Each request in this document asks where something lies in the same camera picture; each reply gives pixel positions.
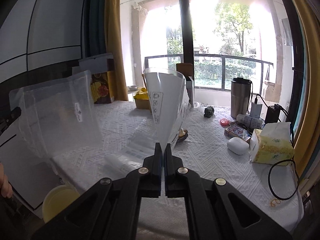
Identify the white plastic packaging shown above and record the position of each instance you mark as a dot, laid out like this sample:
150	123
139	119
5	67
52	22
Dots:
141	144

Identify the white lace tablecloth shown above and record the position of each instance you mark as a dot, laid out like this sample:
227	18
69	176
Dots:
204	151

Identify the white tube bottle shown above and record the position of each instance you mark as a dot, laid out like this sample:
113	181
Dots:
249	122

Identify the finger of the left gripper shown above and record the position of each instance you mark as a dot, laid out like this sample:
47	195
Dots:
7	120

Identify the person's left hand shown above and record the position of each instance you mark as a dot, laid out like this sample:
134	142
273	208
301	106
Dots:
6	187

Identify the cream plastic trash bin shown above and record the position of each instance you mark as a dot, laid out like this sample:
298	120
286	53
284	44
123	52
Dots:
57	200

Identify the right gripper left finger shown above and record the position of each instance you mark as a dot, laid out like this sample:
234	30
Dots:
142	182

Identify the small cardboard box yellow bag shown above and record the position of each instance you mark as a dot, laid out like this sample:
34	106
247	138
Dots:
141	99

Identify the small dark figurine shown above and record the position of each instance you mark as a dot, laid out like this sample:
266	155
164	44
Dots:
208	111

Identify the black biscuit wrapper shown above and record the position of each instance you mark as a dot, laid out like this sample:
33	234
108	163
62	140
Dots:
182	135

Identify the white translucent plastic bag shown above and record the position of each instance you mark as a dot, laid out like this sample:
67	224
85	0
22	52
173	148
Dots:
169	103

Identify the small brown drink box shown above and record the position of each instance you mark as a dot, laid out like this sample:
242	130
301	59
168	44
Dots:
187	70

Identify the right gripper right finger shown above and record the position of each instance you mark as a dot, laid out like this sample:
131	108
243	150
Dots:
184	182

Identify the clear plastic bag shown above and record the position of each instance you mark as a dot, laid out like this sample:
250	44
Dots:
57	116

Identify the yellow tissue pack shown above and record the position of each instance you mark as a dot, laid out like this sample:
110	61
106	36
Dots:
271	144

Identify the playing card deck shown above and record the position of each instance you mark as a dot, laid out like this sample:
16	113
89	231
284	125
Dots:
237	131

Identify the white charger adapter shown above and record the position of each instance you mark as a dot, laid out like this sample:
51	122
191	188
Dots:
255	110

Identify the teal curtain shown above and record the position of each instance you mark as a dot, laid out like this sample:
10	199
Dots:
94	27

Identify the brown biscuit box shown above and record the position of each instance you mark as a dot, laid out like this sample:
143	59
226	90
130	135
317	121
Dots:
101	67

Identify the pink round object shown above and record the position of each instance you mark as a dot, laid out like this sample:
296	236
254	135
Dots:
224	122

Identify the yellow curtain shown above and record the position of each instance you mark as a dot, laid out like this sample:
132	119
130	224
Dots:
113	45

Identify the stainless steel tumbler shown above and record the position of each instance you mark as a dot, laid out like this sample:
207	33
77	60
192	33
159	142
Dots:
240	96

